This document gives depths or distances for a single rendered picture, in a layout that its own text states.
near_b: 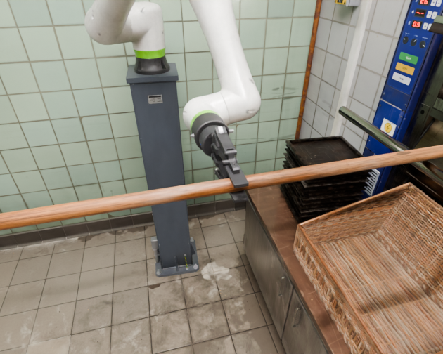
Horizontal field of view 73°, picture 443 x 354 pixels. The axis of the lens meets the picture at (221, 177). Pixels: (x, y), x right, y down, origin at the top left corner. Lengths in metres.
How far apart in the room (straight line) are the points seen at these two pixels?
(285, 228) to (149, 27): 1.00
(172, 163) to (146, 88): 0.38
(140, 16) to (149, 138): 0.48
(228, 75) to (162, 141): 0.61
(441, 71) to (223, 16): 0.79
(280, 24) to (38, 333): 2.09
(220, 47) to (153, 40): 0.44
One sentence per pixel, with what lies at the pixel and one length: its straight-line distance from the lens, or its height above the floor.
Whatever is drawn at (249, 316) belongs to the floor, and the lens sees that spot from 1.81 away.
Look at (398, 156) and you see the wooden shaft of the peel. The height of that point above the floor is 1.21.
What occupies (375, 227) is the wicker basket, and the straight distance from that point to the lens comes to 1.49.
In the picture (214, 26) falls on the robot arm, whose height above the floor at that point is 1.43.
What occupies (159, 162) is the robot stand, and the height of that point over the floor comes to 0.79.
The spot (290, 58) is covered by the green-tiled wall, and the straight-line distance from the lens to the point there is 1.97.
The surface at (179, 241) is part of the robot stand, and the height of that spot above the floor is 0.24.
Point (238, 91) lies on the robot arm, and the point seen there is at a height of 1.27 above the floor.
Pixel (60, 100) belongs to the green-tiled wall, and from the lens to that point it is 1.87.
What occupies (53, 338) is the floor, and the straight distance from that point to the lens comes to 1.95.
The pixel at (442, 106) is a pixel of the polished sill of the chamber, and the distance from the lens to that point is 1.33.
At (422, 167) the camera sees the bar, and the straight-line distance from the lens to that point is 0.87.
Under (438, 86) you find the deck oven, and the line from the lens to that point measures 1.34.
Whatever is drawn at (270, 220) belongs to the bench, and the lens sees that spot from 1.45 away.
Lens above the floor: 1.56
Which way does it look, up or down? 35 degrees down
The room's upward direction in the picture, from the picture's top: straight up
